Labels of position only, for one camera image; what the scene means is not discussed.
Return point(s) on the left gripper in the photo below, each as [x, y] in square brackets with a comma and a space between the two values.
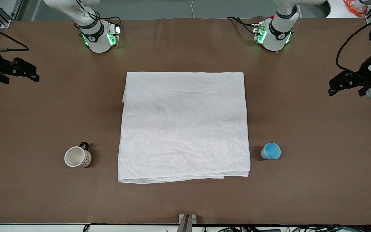
[364, 69]

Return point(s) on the small blue cup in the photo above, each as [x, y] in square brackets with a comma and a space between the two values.
[271, 151]

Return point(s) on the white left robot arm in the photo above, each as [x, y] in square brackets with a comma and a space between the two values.
[275, 37]

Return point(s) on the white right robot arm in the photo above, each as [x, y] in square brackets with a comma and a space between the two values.
[97, 38]

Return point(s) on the white folded cloth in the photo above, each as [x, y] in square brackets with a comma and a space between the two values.
[182, 129]

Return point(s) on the metal base connector bracket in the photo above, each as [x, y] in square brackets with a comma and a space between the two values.
[258, 32]
[116, 33]

